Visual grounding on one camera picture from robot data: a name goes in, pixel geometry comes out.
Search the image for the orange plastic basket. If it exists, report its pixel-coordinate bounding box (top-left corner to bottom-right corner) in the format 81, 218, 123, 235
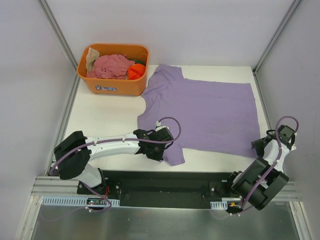
76, 43, 149, 96

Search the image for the purple t-shirt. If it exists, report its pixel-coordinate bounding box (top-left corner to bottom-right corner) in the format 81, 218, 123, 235
137, 65, 261, 166

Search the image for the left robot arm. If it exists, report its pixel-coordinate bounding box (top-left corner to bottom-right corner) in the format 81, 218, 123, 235
54, 126, 174, 195

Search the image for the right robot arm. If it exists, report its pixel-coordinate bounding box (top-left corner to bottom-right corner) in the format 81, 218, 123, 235
225, 124, 296, 214

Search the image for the orange-red cloth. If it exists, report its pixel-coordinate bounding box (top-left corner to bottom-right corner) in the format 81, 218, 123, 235
127, 63, 146, 80

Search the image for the green cloth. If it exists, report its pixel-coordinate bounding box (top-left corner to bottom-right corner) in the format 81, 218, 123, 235
129, 58, 146, 66

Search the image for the pink crumpled shirt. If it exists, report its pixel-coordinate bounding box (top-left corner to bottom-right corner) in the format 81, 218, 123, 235
86, 54, 135, 80

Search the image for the beige cloth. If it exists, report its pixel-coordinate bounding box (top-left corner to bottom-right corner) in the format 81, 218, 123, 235
86, 47, 100, 72

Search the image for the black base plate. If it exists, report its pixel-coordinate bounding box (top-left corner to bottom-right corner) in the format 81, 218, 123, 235
76, 167, 256, 210

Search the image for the right white cable duct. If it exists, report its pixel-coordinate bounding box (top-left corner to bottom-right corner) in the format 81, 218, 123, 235
210, 200, 228, 211

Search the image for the white cable duct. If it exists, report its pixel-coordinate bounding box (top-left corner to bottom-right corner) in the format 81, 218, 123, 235
210, 200, 228, 211
42, 196, 120, 208

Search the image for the left aluminium frame post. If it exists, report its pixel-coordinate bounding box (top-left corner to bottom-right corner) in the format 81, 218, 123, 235
37, 0, 79, 68

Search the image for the aluminium frame post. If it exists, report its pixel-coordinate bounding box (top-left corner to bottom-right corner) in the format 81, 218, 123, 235
37, 0, 79, 68
251, 0, 302, 73

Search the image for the aluminium rail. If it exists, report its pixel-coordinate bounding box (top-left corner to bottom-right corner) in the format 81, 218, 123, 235
31, 176, 79, 196

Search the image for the left white cable duct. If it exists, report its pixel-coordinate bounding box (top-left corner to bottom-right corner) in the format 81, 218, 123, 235
42, 196, 120, 208

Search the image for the right aluminium frame post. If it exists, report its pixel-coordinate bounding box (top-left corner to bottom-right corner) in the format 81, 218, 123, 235
251, 0, 302, 73

